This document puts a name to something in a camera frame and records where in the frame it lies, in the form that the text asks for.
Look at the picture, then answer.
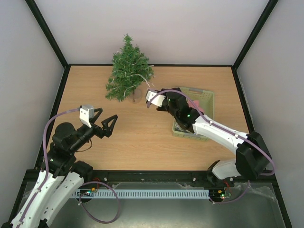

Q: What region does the purple cable loop front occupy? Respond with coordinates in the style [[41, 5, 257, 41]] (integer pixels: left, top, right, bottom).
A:
[[77, 180, 121, 223]]

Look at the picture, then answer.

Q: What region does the white slotted cable duct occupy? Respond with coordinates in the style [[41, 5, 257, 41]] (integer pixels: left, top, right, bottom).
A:
[[71, 189, 209, 199]]

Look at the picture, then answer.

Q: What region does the pink fabric bow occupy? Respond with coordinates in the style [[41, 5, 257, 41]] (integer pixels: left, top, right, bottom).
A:
[[187, 100, 204, 113]]

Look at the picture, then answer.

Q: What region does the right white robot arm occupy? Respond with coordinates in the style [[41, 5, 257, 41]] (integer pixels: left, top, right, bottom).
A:
[[146, 88, 275, 186]]

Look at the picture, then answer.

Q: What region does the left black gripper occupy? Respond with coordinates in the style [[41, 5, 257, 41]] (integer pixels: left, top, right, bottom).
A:
[[70, 108, 119, 153]]

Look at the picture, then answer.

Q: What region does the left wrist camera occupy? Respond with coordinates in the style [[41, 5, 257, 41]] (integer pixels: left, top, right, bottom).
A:
[[79, 104, 94, 128]]

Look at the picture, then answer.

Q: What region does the black aluminium front rail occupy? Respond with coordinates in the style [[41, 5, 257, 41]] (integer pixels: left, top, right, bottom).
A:
[[23, 170, 274, 184]]

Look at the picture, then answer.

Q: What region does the small green christmas tree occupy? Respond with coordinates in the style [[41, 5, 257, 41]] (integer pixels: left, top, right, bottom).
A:
[[104, 33, 155, 103]]

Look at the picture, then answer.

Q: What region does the silver star ornament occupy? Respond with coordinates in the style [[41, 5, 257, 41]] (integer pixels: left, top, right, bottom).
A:
[[173, 122, 190, 133]]

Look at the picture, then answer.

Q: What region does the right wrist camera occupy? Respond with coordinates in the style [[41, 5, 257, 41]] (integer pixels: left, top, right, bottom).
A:
[[146, 89, 166, 108]]

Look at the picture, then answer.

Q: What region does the green perforated plastic basket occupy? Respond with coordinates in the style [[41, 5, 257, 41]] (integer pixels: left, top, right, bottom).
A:
[[171, 86, 215, 142]]

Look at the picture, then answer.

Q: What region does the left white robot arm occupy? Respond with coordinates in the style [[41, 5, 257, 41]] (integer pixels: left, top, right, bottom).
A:
[[2, 105, 118, 228]]

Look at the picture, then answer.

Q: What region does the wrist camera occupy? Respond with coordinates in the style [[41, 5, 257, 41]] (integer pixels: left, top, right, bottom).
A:
[[146, 89, 166, 108], [79, 104, 94, 128]]

